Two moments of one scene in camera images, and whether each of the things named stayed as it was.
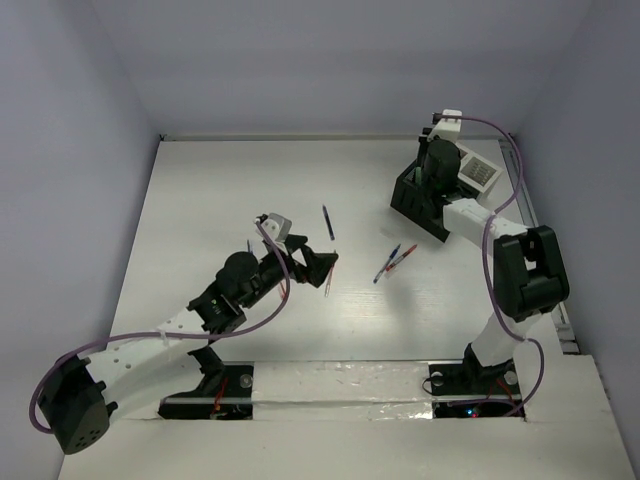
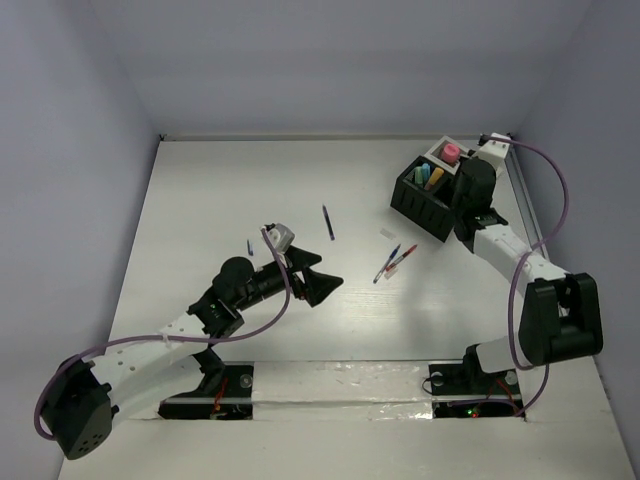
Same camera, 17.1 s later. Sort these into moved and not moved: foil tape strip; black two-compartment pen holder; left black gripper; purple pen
Moved: left black gripper
Not moved: black two-compartment pen holder; foil tape strip; purple pen
